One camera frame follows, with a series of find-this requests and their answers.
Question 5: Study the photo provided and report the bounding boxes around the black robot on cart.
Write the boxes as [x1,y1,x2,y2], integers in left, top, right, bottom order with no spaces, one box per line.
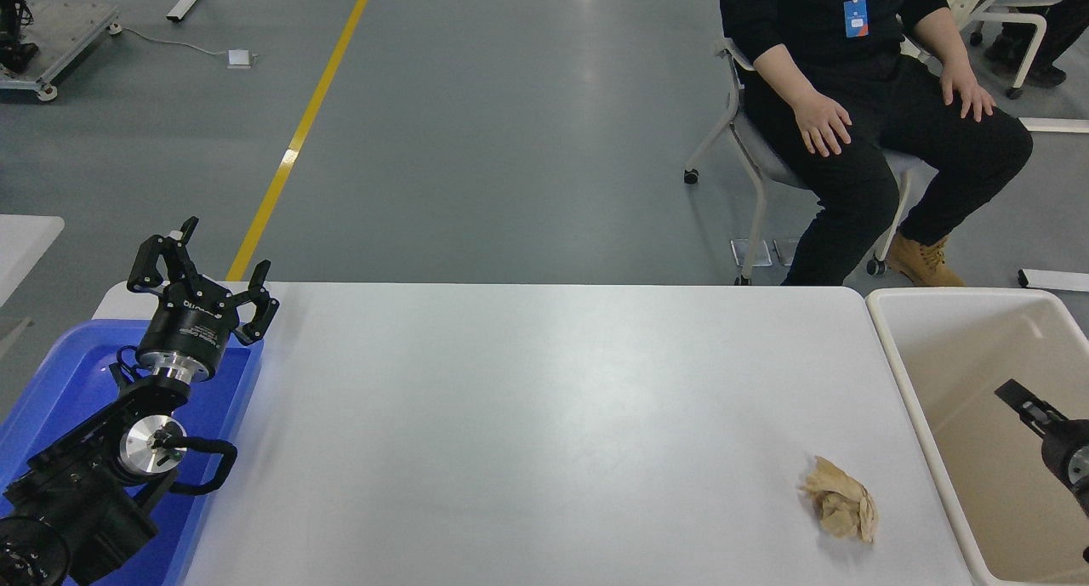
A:
[0,0,41,73]

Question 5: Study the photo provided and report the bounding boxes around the seated person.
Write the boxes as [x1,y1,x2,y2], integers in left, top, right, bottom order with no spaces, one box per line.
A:
[719,0,1035,287]

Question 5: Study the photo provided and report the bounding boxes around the grey wheeled platform cart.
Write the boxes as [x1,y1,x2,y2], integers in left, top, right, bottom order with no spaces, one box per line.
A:
[0,2,123,103]

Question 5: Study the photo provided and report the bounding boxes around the tan paper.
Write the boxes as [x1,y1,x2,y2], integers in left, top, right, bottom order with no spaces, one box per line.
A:
[798,457,880,544]

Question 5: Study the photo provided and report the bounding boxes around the grey chair with white frame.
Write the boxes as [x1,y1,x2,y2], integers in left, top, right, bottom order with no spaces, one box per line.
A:
[683,37,937,287]

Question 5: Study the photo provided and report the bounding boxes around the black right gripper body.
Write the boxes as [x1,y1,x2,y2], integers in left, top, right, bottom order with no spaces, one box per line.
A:
[1042,418,1089,481]

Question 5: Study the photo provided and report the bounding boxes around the white floor cable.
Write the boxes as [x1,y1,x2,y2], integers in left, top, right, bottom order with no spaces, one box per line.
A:
[106,25,231,59]

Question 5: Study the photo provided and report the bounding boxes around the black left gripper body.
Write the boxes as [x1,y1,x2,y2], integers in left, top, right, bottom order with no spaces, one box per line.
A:
[137,290,235,369]

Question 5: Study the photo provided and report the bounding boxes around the large pale bin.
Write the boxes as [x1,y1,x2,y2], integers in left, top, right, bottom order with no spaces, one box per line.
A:
[866,287,1089,586]

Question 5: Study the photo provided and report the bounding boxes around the blue plastic tray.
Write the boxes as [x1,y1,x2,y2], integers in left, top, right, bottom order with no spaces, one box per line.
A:
[0,318,265,586]

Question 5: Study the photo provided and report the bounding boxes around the person in dark trousers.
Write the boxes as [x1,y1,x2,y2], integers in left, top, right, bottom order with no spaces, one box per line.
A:
[983,0,1089,89]

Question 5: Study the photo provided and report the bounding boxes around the person's right hand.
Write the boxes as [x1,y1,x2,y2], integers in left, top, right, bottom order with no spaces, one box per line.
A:
[791,91,853,158]

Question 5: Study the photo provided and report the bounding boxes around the person's left hand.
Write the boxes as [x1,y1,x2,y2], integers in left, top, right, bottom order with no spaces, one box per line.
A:
[939,59,995,122]

